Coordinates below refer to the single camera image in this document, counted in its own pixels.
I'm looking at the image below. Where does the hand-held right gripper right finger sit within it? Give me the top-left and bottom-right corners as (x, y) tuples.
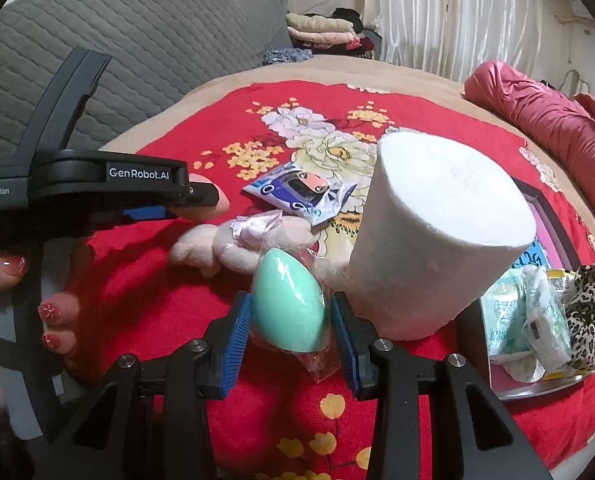
(330, 291), (553, 480)

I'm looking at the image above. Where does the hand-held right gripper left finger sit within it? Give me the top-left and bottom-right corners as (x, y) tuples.
(24, 292), (254, 480)

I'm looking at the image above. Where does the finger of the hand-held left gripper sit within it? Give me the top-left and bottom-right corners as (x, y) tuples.
(170, 182), (223, 209)
(90, 204), (178, 226)

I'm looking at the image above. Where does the green makeup sponge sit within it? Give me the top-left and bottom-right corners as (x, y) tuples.
(250, 210), (341, 386)

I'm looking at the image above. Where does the dark brown tray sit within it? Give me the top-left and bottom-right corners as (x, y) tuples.
(457, 177), (595, 401)

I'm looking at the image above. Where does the white toilet paper roll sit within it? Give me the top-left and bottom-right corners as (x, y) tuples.
(327, 129), (537, 342)

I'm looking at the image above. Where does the small green floral tissue packet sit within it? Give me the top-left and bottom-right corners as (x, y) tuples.
(480, 267), (531, 361)

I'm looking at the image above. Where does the large green floral tissue pack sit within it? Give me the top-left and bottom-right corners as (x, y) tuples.
(520, 264), (573, 377)

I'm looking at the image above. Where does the yellow label wet wipes packet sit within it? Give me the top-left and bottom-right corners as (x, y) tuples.
(545, 267), (595, 381)

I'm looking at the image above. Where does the leopard print scrunchie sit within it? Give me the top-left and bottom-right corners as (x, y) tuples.
(562, 262), (595, 372)

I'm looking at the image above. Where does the person's left hand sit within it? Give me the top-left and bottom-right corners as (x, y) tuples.
(0, 249), (85, 376)

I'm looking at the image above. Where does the pale pink plush toy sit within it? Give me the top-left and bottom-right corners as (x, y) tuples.
(170, 215), (338, 281)

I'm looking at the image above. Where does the red floral blanket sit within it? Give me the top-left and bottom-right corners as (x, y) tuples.
(70, 80), (595, 480)

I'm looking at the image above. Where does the blue cartoon packet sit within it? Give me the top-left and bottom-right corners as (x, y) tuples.
(241, 162), (359, 228)

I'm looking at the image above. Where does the grey quilted headboard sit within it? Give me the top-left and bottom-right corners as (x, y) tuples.
(0, 0), (290, 171)

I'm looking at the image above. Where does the blue grey knit cloth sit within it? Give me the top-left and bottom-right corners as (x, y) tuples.
(263, 47), (313, 66)

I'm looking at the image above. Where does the folded clothes stack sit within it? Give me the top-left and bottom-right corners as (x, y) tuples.
(284, 7), (383, 61)

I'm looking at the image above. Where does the tan bed blanket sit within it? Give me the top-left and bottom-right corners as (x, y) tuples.
(97, 52), (595, 471)

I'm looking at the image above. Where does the pink book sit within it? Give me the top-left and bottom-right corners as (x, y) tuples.
(510, 199), (578, 273)

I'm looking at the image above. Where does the rose red quilt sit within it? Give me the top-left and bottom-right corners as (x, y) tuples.
(463, 60), (595, 231)

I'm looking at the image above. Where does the white curtain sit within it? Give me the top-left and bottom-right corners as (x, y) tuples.
(360, 0), (545, 83)

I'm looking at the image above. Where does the white cable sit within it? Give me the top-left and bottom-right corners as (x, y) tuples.
(560, 67), (591, 98)

